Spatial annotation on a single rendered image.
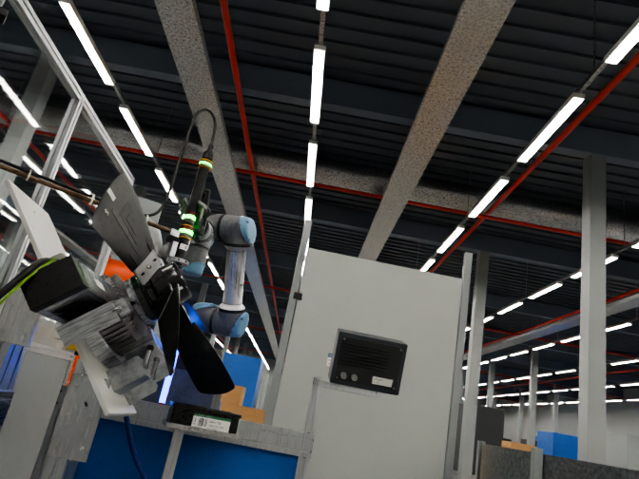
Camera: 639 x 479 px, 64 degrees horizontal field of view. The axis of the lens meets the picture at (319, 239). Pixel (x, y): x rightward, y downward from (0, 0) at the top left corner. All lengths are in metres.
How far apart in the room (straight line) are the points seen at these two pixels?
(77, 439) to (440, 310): 2.64
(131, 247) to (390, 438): 2.41
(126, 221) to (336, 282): 2.26
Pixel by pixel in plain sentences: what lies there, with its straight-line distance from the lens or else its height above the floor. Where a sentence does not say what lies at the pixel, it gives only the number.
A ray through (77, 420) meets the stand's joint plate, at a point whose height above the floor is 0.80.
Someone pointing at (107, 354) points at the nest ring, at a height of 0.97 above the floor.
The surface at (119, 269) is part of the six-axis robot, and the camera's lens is 5.73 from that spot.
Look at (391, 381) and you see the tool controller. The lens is 1.97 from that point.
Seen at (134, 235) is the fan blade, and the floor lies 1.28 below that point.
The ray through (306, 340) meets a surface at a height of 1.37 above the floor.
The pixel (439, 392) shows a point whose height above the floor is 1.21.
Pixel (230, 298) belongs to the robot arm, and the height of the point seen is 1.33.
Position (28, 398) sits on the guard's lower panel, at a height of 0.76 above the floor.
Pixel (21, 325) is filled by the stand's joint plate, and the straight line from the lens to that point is 1.58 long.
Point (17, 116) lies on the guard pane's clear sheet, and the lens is 2.18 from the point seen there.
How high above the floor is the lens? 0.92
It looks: 19 degrees up
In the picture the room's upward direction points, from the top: 11 degrees clockwise
